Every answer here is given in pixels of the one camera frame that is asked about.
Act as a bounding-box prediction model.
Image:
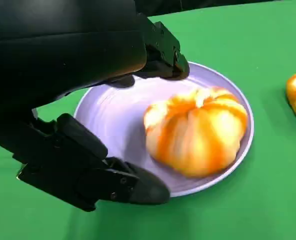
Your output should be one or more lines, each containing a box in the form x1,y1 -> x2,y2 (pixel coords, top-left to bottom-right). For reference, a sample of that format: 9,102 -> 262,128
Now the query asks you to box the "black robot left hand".
0,0 -> 190,213

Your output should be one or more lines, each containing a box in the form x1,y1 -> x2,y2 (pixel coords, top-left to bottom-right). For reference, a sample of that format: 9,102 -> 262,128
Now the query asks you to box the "green table cloth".
0,0 -> 296,240

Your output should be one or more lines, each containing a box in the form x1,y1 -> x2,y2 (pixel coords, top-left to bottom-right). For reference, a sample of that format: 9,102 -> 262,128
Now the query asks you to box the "black backdrop curtain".
135,0 -> 271,18

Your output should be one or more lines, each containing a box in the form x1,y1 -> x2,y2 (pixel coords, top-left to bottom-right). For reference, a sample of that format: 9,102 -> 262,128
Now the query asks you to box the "lilac plate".
74,61 -> 255,198

